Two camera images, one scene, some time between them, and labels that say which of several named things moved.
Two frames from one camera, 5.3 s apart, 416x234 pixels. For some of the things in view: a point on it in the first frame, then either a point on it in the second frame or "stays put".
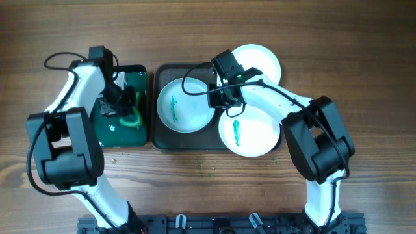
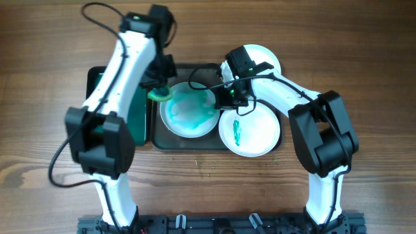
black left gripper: (120, 102) → (159, 82)
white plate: (259, 57) stays put
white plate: (253, 133) stays put
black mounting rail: (225, 223) stays put
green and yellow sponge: (135, 119) → (164, 93)
